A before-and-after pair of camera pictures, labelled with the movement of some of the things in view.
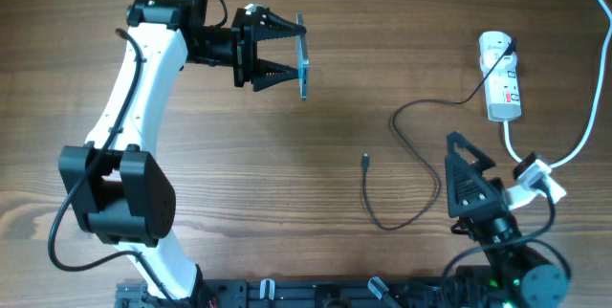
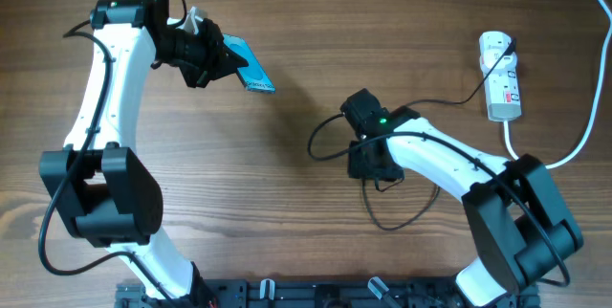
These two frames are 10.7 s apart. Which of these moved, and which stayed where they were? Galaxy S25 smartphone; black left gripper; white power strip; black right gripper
Moved: black left gripper; black right gripper; Galaxy S25 smartphone
Stayed: white power strip
